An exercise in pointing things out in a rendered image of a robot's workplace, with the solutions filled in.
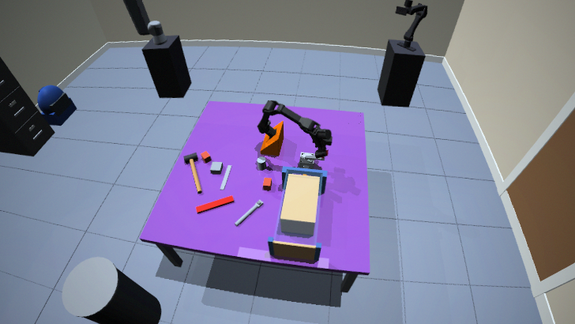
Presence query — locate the hammer with black head and wooden handle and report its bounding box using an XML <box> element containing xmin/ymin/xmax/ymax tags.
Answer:
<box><xmin>184</xmin><ymin>153</ymin><xmax>202</xmax><ymax>194</ymax></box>

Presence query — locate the red flat bar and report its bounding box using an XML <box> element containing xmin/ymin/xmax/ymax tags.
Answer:
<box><xmin>196</xmin><ymin>195</ymin><xmax>234</xmax><ymax>213</ymax></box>

